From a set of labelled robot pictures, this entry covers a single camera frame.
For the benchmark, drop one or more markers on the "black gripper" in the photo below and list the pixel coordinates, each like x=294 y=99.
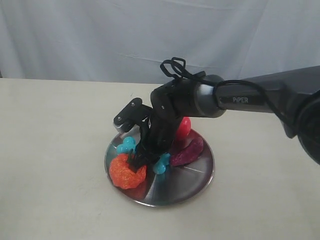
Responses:
x=164 y=122

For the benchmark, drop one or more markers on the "teal toy bone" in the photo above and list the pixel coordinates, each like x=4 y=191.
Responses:
x=129 y=144

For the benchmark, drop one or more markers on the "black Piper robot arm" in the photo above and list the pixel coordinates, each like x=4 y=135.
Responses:
x=293 y=96

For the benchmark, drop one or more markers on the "orange toy pumpkin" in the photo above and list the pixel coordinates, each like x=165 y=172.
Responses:
x=122 y=176

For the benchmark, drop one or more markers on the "round stainless steel plate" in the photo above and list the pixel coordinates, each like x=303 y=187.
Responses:
x=176 y=185

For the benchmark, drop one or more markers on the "purple sweet potato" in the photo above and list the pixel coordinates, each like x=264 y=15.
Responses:
x=189 y=154

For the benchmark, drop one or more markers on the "red apple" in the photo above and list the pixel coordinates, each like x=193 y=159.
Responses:
x=183 y=129

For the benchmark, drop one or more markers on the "grey-blue backdrop cloth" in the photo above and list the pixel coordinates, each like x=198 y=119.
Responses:
x=126 y=40

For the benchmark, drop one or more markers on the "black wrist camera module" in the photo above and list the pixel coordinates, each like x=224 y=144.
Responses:
x=134 y=113

